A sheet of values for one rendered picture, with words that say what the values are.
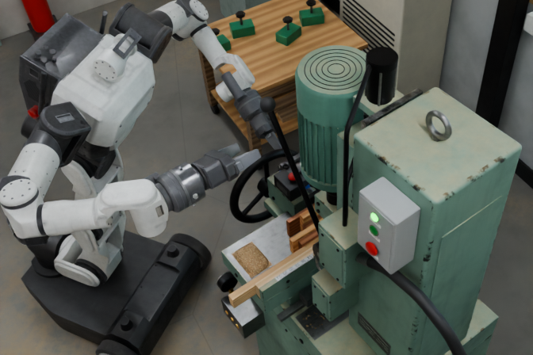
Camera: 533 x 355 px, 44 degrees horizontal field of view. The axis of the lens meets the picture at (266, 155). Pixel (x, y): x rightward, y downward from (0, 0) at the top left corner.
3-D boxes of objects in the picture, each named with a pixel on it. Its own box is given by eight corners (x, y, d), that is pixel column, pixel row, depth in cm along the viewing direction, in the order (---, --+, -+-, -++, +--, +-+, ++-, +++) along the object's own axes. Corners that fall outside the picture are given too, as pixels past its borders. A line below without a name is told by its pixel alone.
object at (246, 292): (387, 200, 191) (388, 192, 188) (392, 204, 190) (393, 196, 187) (229, 303, 172) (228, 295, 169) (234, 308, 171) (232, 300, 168)
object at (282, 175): (303, 158, 197) (303, 146, 193) (327, 180, 190) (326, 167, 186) (268, 180, 192) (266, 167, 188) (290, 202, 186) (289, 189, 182)
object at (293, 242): (361, 204, 191) (362, 192, 187) (365, 208, 190) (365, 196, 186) (289, 250, 182) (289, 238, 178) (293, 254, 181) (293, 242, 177)
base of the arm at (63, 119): (49, 183, 163) (11, 155, 162) (76, 158, 174) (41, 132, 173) (73, 144, 155) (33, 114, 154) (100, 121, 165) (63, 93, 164)
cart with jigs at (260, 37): (307, 67, 376) (302, -33, 330) (364, 125, 341) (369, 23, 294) (204, 111, 358) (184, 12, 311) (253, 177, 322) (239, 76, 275)
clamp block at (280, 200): (306, 174, 205) (305, 154, 198) (334, 200, 197) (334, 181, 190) (267, 197, 199) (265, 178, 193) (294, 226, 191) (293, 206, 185)
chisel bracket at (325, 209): (334, 201, 182) (334, 181, 176) (368, 233, 173) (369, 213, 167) (313, 215, 179) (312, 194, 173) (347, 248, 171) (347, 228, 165)
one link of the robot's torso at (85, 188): (63, 233, 235) (49, 154, 198) (92, 197, 245) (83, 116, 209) (100, 252, 233) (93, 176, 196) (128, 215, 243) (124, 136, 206)
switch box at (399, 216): (379, 227, 133) (383, 174, 122) (414, 259, 127) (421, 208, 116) (355, 242, 131) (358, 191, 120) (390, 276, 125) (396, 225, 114)
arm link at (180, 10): (162, 12, 218) (134, 26, 198) (189, -14, 212) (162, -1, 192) (185, 39, 220) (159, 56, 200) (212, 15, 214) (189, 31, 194)
